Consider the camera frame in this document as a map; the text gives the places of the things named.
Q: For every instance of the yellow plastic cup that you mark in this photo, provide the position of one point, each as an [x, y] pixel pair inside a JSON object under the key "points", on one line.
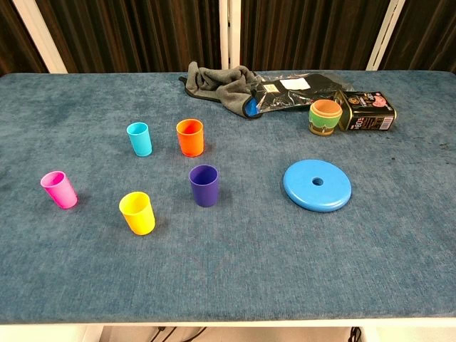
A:
{"points": [[139, 221]]}

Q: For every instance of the pink plastic cup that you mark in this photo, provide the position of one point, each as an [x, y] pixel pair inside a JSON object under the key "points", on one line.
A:
{"points": [[62, 196]]}

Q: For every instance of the white slanted frame beam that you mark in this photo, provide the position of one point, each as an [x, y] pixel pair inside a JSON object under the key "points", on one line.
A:
{"points": [[39, 35], [386, 32]]}

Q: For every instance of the black rectangular tin can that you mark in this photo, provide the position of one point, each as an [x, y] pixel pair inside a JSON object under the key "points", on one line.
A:
{"points": [[367, 117]]}

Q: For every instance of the green and orange wooden cup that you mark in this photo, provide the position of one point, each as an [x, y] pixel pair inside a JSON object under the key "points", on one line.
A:
{"points": [[322, 123]]}

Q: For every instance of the blue disc with hole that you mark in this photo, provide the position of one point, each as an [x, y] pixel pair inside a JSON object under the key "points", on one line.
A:
{"points": [[303, 192]]}

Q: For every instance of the dark pleated curtain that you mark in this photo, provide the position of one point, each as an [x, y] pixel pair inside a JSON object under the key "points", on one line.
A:
{"points": [[142, 32]]}

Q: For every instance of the black socks in plastic bag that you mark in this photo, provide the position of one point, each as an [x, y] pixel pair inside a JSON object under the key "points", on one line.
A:
{"points": [[303, 96]]}

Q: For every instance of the purple plastic cup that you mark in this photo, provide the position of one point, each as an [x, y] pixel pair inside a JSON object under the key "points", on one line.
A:
{"points": [[203, 194]]}

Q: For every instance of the orange plastic cup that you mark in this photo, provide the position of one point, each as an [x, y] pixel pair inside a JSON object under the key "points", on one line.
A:
{"points": [[190, 142]]}

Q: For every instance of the blue velvet table cover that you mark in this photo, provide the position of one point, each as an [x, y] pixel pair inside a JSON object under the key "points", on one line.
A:
{"points": [[228, 267]]}

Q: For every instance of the grey crumpled cloth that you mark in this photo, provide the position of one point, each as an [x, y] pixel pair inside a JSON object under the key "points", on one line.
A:
{"points": [[221, 85]]}

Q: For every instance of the cyan plastic cup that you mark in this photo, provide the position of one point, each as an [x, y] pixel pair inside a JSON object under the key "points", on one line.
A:
{"points": [[140, 144]]}

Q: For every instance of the white vertical frame post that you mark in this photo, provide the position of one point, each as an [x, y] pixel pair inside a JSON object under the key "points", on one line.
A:
{"points": [[228, 35]]}

